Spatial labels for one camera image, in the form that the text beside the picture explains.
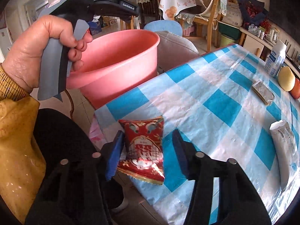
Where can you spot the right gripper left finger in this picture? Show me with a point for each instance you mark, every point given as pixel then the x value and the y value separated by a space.
pixel 73 193

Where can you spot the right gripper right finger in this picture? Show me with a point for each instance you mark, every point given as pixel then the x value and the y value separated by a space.
pixel 239 202

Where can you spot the pink plastic basin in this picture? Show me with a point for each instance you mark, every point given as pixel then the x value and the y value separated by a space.
pixel 114 64

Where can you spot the small red snack packet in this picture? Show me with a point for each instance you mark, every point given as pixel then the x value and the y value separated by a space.
pixel 144 152

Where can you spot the white wet wipes pack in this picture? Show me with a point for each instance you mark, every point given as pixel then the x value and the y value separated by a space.
pixel 286 150

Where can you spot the silver carton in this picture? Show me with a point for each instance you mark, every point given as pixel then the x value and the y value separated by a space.
pixel 263 92

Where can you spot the yellow sleeve forearm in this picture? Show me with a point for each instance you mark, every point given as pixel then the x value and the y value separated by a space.
pixel 22 164

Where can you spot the person left hand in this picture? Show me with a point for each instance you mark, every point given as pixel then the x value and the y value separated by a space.
pixel 20 70

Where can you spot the dark wooden chair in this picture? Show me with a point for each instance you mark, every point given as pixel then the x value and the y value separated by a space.
pixel 149 11

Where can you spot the blue round stool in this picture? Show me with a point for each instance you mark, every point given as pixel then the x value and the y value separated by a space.
pixel 164 25

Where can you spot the grey cushion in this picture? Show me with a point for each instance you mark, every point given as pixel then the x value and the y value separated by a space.
pixel 173 51

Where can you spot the red apple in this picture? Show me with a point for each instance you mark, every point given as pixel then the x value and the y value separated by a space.
pixel 295 92

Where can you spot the left yellow pear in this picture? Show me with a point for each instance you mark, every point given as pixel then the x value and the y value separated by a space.
pixel 286 78

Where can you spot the wooden dining chair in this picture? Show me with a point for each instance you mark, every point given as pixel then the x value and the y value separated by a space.
pixel 207 13

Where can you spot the white milk bottle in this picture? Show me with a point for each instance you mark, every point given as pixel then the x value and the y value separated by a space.
pixel 275 59

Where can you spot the green waste bin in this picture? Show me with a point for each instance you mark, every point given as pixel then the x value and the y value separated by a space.
pixel 226 40

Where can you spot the white tv cabinet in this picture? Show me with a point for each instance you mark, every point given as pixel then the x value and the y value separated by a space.
pixel 256 45

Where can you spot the white electric kettle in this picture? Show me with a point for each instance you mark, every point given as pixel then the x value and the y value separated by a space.
pixel 273 35

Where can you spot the dark blue flower bouquet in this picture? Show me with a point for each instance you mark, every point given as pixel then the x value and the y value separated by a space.
pixel 253 12

